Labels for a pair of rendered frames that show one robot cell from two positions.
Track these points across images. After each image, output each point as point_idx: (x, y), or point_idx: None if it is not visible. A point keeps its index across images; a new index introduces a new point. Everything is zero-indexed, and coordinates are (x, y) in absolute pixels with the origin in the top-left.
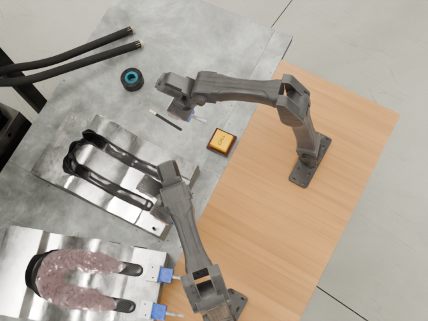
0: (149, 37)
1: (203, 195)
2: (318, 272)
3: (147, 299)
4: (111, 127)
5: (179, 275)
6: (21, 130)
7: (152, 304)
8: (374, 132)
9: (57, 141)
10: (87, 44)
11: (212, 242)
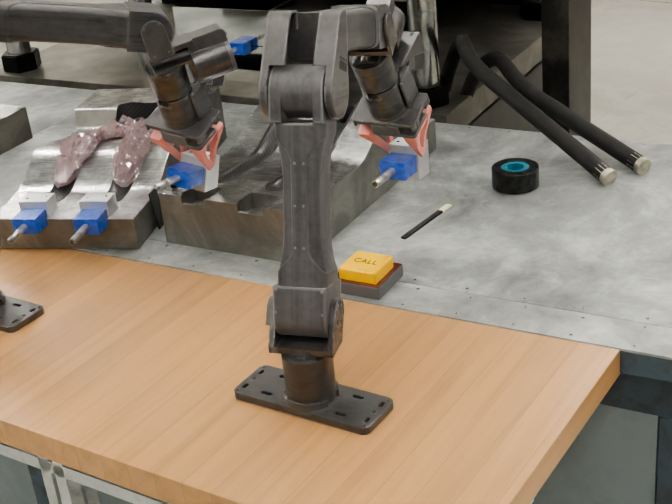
0: (631, 189)
1: (248, 272)
2: (19, 418)
3: (56, 210)
4: None
5: (84, 231)
6: None
7: (42, 202)
8: None
9: None
10: (576, 114)
11: (146, 289)
